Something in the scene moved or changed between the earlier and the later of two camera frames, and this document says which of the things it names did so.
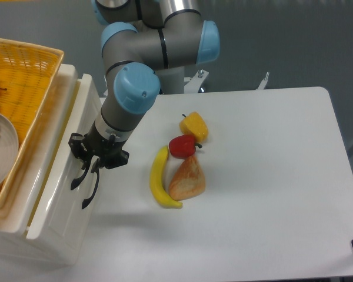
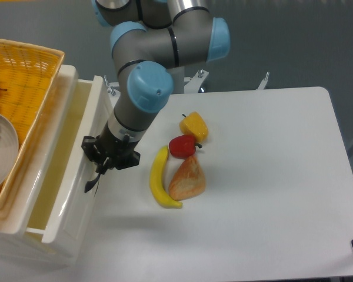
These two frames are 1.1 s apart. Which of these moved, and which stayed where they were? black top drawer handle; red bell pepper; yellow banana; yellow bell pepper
Moved: black top drawer handle
Stayed: yellow bell pepper; yellow banana; red bell pepper
